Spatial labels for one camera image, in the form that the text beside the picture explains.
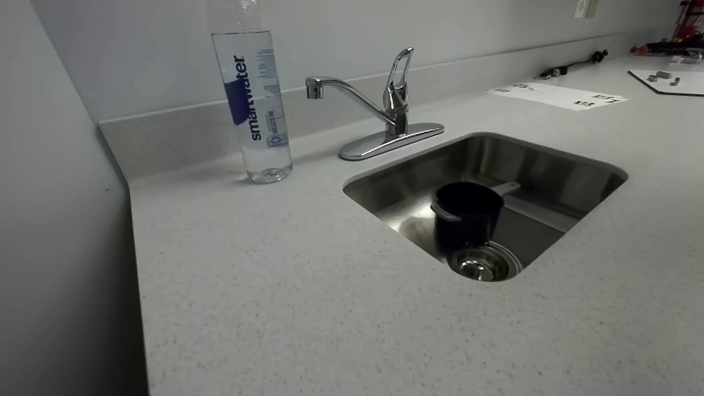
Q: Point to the chrome tap body with spout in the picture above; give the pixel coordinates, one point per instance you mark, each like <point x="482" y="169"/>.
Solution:
<point x="365" y="111"/>

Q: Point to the black measuring cup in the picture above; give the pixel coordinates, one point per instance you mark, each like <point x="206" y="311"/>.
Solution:
<point x="465" y="215"/>

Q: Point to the clear smartwater bottle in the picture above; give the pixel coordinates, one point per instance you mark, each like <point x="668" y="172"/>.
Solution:
<point x="254" y="111"/>

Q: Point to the metal sink drain strainer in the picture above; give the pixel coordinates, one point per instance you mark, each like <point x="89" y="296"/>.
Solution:
<point x="486" y="264"/>

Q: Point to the stainless steel sink basin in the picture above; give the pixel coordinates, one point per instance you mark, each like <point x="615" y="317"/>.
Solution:
<point x="542" y="182"/>

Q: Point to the white printed paper sheet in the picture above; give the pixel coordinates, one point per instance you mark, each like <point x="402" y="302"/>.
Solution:
<point x="556" y="95"/>

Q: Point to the white board with small parts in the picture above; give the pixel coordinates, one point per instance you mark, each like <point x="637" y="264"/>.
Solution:
<point x="672" y="79"/>

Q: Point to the red and black device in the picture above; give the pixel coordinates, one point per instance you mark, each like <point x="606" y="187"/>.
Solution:
<point x="685" y="34"/>

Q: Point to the white wall outlet plate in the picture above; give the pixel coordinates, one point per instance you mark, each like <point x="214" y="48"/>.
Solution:
<point x="585" y="6"/>

